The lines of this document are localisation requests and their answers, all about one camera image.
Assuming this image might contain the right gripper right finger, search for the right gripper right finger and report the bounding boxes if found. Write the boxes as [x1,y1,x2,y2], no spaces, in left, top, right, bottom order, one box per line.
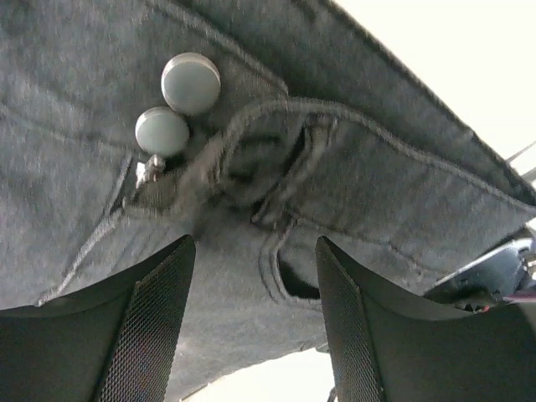
[316,237,535,401]

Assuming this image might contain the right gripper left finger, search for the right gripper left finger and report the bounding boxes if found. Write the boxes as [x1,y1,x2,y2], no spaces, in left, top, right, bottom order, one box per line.
[1,236,196,401]

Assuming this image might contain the black trousers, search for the black trousers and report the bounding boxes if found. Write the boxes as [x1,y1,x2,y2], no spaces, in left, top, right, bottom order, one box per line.
[1,1,535,401]

